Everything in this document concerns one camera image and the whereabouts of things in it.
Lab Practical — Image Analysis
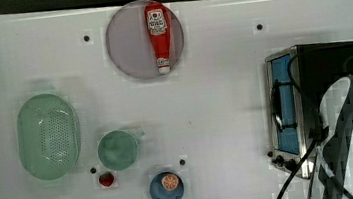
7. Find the black toaster oven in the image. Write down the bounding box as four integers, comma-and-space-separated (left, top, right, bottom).
265, 41, 353, 179

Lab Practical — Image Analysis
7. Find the pale pink round plate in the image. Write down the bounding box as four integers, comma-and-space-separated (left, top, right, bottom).
105, 0, 184, 80

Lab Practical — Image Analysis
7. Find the green cup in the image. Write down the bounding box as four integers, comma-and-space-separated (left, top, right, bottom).
97, 128, 144, 171

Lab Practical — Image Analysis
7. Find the orange slice toy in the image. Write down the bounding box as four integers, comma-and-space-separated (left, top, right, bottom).
161, 173, 180, 192

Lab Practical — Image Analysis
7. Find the red ketchup bottle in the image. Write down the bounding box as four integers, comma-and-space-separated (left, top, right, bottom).
144, 1, 171, 75

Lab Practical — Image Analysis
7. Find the small blue bowl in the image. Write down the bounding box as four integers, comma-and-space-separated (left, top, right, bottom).
149, 171, 185, 199

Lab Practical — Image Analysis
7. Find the red toy strawberry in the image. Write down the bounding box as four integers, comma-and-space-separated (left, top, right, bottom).
99, 172, 115, 187

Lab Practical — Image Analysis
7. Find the green oval colander basket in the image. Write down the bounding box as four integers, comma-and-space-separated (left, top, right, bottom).
16, 93, 81, 181

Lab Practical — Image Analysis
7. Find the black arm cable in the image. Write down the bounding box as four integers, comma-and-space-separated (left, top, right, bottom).
255, 43, 353, 199

